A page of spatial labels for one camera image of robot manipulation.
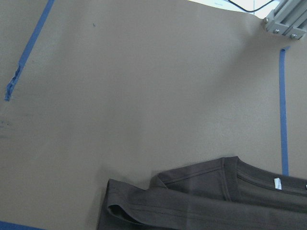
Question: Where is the aluminium frame post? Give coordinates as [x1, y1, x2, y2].
[263, 0, 307, 40]

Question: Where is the dark brown t-shirt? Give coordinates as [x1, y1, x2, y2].
[98, 157, 307, 230]

